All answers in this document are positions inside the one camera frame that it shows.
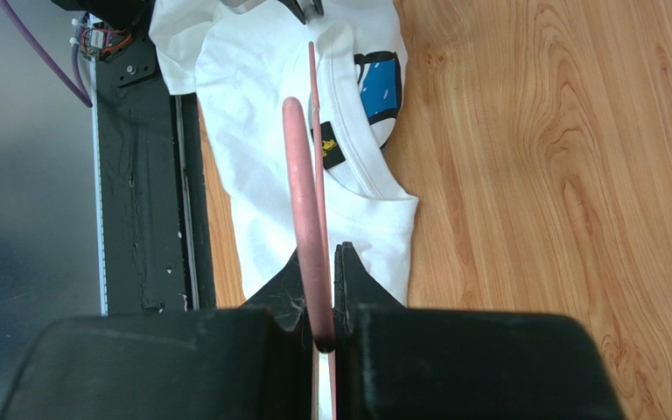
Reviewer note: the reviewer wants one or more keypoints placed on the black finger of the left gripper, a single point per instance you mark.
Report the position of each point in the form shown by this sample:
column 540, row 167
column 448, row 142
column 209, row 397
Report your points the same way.
column 304, row 10

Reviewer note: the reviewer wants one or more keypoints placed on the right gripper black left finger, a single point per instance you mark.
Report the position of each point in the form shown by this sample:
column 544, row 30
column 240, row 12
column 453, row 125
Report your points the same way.
column 250, row 362

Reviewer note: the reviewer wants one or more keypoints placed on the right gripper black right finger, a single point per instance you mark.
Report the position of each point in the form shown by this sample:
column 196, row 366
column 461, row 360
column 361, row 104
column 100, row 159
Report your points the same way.
column 393, row 362

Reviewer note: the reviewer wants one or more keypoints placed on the white flower print t-shirt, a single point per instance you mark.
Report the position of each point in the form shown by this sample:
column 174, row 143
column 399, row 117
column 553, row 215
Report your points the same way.
column 242, row 67

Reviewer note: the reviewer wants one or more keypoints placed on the pink wire hanger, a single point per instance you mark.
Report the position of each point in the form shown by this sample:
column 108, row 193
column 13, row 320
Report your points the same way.
column 305, row 169

